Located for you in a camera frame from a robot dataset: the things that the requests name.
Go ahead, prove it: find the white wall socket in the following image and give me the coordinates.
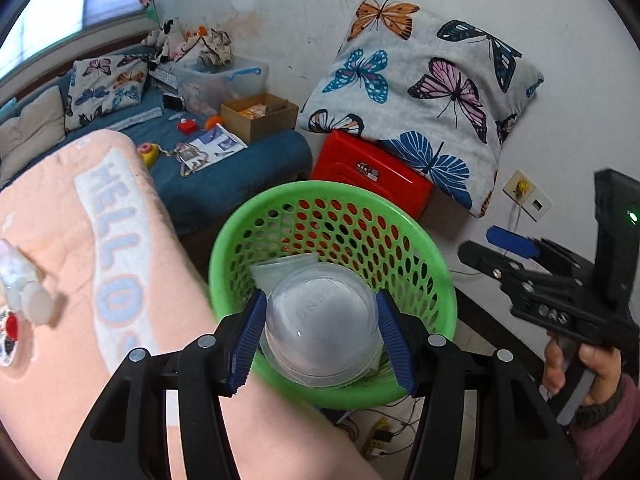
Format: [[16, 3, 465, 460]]
[[525, 187, 553, 222]]

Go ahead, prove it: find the small clear plastic bottle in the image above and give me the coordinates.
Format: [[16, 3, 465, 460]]
[[0, 239, 55, 325]]

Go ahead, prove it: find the red plastic stool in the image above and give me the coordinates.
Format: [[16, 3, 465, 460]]
[[310, 129, 435, 221]]

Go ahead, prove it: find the window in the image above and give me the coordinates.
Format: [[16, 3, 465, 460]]
[[0, 0, 151, 71]]

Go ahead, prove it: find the large grey butterfly pillow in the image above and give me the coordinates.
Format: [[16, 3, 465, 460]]
[[297, 0, 545, 218]]

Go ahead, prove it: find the yellow toy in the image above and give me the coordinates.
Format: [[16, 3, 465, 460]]
[[137, 141, 162, 168]]

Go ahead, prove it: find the clear plastic storage box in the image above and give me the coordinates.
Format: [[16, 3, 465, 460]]
[[170, 55, 271, 116]]

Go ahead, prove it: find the colourful pinwheel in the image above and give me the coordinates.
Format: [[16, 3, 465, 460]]
[[136, 0, 162, 28]]

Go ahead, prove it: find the green plastic basket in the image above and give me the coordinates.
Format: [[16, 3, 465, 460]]
[[208, 180, 458, 409]]

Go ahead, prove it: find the person's right hand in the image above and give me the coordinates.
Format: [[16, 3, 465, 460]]
[[542, 332, 623, 406]]

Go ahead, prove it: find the small grey butterfly pillow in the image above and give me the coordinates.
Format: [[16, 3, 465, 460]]
[[64, 52, 151, 132]]

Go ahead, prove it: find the brown cardboard box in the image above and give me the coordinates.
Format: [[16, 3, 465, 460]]
[[220, 92, 300, 145]]

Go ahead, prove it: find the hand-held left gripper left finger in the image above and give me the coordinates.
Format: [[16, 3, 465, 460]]
[[57, 287, 268, 480]]

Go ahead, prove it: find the newspaper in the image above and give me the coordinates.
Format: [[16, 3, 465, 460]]
[[175, 124, 248, 171]]

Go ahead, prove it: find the yellow power strip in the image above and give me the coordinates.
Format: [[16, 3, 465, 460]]
[[362, 417, 396, 461]]

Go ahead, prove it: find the blue sofa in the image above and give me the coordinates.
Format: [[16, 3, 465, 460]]
[[0, 45, 313, 238]]

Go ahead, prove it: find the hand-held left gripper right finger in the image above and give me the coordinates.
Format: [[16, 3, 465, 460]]
[[375, 290, 581, 480]]

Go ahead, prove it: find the person's right forearm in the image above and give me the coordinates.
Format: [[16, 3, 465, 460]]
[[570, 375, 640, 480]]

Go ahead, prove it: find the wall socket with yellow plug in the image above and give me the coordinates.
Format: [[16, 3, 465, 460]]
[[502, 169, 537, 213]]

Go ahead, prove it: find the clear plastic cup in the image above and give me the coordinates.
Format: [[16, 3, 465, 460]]
[[259, 265, 386, 388]]

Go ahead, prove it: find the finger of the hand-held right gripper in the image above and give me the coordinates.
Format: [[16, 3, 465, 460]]
[[458, 241, 531, 291], [486, 226, 541, 261]]

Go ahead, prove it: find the clear yogurt cup berry label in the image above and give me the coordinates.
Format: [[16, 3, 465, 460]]
[[0, 307, 23, 367]]

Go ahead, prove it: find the beige pillow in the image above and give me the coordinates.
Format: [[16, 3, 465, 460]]
[[0, 85, 67, 186]]

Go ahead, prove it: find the pile of patterned cloth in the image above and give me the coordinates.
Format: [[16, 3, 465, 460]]
[[142, 17, 235, 68]]

